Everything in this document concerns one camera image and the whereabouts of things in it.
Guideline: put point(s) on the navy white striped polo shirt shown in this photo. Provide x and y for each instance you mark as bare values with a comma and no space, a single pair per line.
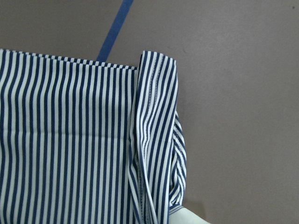
83,142

